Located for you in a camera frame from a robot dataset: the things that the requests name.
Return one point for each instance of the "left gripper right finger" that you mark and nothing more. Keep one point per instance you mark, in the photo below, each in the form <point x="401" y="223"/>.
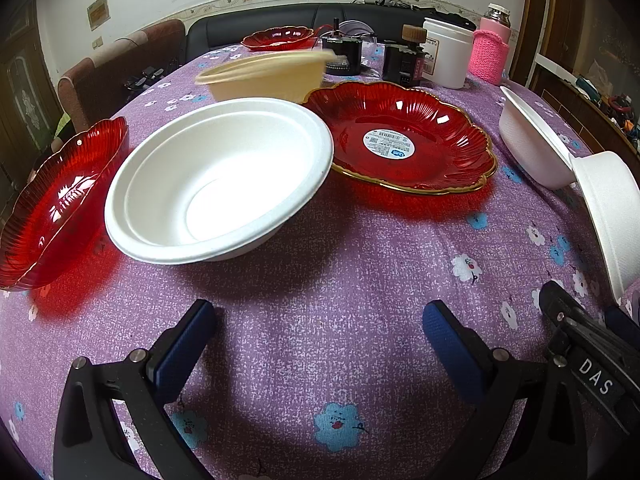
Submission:
<point x="550" y="439"/>

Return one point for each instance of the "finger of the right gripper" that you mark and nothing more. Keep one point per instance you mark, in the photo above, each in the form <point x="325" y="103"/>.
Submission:
<point x="605" y="368"/>

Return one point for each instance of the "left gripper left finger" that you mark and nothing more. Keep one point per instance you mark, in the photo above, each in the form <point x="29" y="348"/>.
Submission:
<point x="89" y="442"/>

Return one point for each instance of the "large white foam bowl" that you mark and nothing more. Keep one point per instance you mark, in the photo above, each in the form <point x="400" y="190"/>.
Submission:
<point x="217" y="182"/>

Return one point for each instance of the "red plate with sticker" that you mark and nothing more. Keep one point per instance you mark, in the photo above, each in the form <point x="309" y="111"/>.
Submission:
<point x="403" y="139"/>

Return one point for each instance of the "wooden side counter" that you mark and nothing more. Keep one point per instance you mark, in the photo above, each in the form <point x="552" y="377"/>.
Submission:
<point x="559" y="89"/>

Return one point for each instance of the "purple floral tablecloth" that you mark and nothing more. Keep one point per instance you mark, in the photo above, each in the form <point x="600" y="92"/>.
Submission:
<point x="321" y="369"/>

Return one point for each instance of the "pink knit sleeve bottle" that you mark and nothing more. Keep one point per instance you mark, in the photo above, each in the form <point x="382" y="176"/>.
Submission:
<point x="491" y="44"/>

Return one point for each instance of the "white plastic jar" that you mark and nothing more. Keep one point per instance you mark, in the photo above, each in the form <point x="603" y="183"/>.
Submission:
<point x="448" y="50"/>

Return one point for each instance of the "dark jar with cork lid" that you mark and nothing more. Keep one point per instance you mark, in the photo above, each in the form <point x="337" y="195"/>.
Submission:
<point x="404" y="61"/>

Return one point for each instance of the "brown armchair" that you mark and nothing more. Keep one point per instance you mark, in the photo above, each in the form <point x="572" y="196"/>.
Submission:
<point x="94" y="88"/>

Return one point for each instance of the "black round jar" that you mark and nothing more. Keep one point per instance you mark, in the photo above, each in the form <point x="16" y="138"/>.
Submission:
<point x="345" y="39"/>

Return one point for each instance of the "black leather sofa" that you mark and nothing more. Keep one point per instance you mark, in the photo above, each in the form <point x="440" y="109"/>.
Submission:
<point x="221" y="30"/>

